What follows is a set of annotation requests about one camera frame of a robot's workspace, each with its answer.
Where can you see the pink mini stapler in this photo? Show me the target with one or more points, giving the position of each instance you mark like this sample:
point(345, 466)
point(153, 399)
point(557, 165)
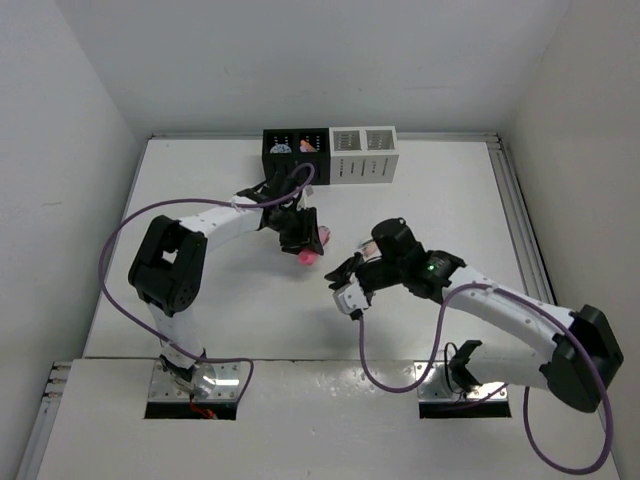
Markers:
point(368, 248)

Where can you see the pink crayon tube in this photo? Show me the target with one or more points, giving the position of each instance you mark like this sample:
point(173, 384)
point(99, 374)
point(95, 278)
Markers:
point(308, 257)

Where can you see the orange cap marker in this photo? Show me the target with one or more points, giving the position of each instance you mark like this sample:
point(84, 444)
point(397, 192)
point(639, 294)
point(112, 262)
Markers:
point(306, 147)

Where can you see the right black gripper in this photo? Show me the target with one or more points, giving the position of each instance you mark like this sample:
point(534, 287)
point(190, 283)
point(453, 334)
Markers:
point(345, 272)

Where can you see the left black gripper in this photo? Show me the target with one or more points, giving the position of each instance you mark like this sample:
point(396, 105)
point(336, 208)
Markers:
point(307, 235)

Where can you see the aluminium frame rail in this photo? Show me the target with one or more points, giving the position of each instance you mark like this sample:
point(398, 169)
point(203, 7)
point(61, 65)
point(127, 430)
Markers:
point(532, 268)
point(45, 418)

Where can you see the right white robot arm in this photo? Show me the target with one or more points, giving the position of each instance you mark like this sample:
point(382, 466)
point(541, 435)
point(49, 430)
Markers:
point(573, 354)

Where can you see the black slotted container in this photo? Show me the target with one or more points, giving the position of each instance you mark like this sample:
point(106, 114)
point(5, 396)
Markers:
point(285, 163)

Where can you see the left aluminium frame rail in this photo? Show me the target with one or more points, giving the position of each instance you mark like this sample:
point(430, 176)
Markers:
point(45, 418)

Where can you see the metal base plate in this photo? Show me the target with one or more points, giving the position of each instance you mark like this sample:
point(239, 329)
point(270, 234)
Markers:
point(435, 389)
point(220, 380)

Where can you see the blue cap glue stick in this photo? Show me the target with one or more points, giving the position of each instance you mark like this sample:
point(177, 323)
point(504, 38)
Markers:
point(280, 149)

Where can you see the white slotted container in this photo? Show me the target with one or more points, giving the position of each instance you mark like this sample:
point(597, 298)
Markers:
point(363, 155)

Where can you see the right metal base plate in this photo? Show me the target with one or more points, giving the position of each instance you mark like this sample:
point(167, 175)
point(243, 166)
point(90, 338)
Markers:
point(435, 389)

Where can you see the right aluminium frame rail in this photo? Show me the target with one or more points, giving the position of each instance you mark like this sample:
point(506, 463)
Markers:
point(532, 268)

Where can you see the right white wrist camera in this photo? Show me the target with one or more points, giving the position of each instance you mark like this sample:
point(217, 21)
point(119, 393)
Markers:
point(351, 300)

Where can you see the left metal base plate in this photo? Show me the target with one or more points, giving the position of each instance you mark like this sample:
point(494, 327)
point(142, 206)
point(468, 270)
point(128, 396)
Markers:
point(220, 380)

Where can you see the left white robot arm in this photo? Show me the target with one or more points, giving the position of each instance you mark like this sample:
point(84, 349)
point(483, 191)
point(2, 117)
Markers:
point(168, 267)

